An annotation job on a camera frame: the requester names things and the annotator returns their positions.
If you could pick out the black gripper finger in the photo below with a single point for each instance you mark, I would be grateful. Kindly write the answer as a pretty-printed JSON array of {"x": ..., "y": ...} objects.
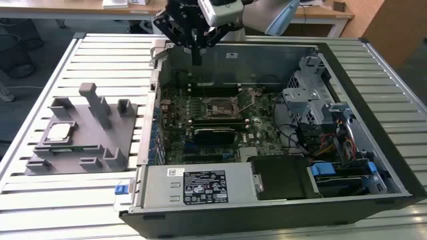
[
  {"x": 217, "y": 37},
  {"x": 167, "y": 25}
]

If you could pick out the silver CPU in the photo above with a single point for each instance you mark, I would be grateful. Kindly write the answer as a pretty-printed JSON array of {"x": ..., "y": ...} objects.
[{"x": 59, "y": 131}]

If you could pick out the CPU socket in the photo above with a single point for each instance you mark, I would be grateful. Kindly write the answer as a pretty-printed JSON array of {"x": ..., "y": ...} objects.
[{"x": 221, "y": 106}]

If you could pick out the small white box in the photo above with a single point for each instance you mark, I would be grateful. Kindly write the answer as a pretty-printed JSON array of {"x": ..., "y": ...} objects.
[{"x": 138, "y": 2}]

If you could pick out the black RAM slot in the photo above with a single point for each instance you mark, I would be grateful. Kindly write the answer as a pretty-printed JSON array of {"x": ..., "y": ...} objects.
[{"x": 217, "y": 86}]

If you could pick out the silver drive cage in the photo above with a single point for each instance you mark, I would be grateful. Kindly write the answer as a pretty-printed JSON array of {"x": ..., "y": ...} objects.
[{"x": 298, "y": 96}]

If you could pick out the green motherboard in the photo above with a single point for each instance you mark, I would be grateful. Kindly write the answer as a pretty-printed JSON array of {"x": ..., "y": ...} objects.
[{"x": 267, "y": 130}]

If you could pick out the black waste bin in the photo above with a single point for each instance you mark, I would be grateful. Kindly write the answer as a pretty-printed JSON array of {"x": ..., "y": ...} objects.
[{"x": 21, "y": 57}]

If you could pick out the silver chipset heatsink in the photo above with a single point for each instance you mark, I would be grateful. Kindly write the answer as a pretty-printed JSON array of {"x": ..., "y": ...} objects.
[{"x": 249, "y": 153}]

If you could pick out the black expansion slot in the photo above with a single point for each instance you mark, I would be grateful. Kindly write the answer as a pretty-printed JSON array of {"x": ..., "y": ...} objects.
[{"x": 203, "y": 158}]

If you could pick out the grey parts rack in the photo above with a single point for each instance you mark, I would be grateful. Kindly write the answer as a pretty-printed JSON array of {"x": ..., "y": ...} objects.
[{"x": 87, "y": 130}]

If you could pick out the wooden cabinet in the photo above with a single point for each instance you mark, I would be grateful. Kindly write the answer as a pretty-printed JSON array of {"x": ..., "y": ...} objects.
[{"x": 394, "y": 30}]

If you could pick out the white furniture foot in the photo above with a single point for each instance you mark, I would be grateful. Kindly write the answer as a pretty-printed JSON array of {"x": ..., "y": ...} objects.
[{"x": 7, "y": 93}]

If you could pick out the green RAM stick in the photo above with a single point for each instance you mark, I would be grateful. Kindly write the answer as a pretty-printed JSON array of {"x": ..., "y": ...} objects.
[{"x": 78, "y": 149}]

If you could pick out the black plastic shroud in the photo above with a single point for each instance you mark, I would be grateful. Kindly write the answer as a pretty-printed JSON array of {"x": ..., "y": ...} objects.
[{"x": 283, "y": 177}]

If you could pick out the hard disk in blue carrier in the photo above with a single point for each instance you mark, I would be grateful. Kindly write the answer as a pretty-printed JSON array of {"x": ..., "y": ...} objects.
[{"x": 322, "y": 170}]

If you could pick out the silver power supply unit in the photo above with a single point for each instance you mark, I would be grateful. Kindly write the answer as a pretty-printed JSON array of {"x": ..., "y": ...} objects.
[{"x": 157, "y": 185}]

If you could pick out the blue case latch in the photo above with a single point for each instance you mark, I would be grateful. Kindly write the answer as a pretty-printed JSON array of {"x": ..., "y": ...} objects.
[{"x": 121, "y": 190}]

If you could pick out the blue drive clip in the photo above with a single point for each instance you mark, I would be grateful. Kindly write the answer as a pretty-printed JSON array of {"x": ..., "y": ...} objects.
[{"x": 371, "y": 170}]

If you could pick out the black open PC case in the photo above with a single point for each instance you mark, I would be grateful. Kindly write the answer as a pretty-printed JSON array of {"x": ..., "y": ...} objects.
[{"x": 234, "y": 222}]

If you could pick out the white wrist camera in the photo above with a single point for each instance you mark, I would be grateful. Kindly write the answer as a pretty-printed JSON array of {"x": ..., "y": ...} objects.
[{"x": 222, "y": 12}]

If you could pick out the wooden desk white frame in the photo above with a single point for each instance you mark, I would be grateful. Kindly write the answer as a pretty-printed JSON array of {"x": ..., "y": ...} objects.
[{"x": 121, "y": 11}]

